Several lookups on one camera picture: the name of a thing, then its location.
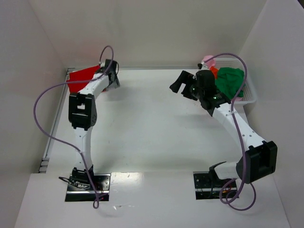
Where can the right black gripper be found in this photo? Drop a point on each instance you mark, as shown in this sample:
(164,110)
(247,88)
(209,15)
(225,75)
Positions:
(188,85)

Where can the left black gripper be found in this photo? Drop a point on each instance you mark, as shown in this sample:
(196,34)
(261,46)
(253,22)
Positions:
(113,77)

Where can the red t-shirt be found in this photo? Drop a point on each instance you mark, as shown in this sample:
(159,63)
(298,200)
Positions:
(81,81)

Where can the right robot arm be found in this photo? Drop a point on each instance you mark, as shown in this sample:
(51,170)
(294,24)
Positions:
(258,156)

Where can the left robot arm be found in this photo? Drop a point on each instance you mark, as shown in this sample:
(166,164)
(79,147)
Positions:
(82,114)

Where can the pink t-shirt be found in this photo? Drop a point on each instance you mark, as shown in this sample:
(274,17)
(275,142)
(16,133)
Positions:
(209,61)

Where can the orange t-shirt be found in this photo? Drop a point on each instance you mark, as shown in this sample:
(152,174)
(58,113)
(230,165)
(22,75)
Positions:
(214,71)

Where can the green t-shirt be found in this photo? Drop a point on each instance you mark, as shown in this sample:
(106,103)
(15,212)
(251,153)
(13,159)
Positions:
(229,80)

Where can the white plastic basket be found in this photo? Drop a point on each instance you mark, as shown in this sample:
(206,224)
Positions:
(249,92)

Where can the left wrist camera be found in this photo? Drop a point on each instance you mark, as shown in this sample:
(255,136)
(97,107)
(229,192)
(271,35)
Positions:
(102,64)

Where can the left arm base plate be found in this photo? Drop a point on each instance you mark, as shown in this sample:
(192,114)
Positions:
(83,192)

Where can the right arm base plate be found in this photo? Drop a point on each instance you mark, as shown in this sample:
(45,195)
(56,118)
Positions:
(206,189)

